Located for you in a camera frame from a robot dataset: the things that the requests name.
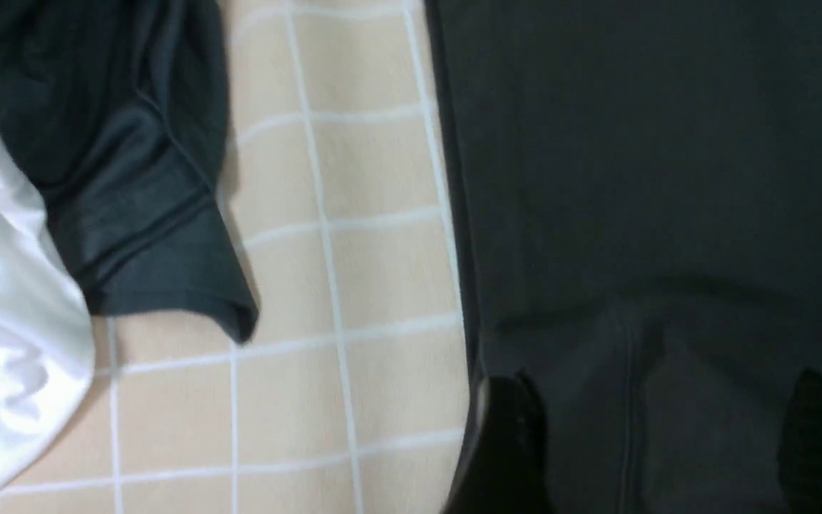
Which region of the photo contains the beige checkered tablecloth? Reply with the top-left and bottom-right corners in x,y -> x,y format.
0,1 -> 467,513

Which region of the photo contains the dark teal crumpled shirt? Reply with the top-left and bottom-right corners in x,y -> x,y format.
0,1 -> 260,343

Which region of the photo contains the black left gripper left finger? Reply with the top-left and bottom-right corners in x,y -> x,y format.
443,372 -> 551,513

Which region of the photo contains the white crumpled shirt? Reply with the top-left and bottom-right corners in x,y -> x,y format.
0,138 -> 95,489

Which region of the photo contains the dark gray long-sleeved shirt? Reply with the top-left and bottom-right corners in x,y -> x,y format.
425,1 -> 822,513

